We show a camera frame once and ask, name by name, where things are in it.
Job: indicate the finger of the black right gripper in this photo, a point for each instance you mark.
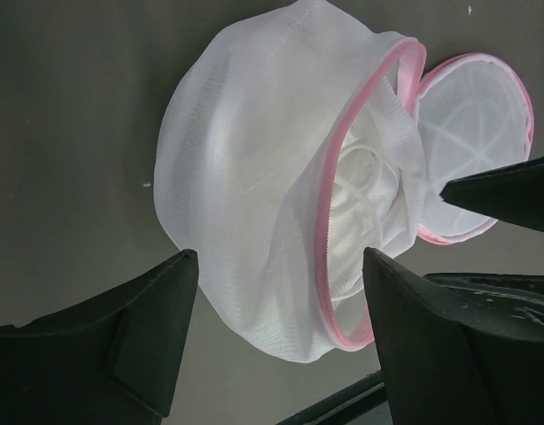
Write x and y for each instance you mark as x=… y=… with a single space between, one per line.
x=495 y=311
x=512 y=194

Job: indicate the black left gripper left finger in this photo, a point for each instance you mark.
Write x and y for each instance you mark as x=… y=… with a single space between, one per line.
x=112 y=359

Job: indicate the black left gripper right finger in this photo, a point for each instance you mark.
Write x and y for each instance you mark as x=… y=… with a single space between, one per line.
x=433 y=372

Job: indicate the white bra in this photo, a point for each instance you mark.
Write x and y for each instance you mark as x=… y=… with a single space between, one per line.
x=377 y=201

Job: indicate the white mesh laundry bag pink zipper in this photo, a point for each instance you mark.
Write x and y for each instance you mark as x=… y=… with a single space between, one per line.
x=248 y=151

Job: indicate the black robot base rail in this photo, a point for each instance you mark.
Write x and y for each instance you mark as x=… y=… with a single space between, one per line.
x=363 y=402

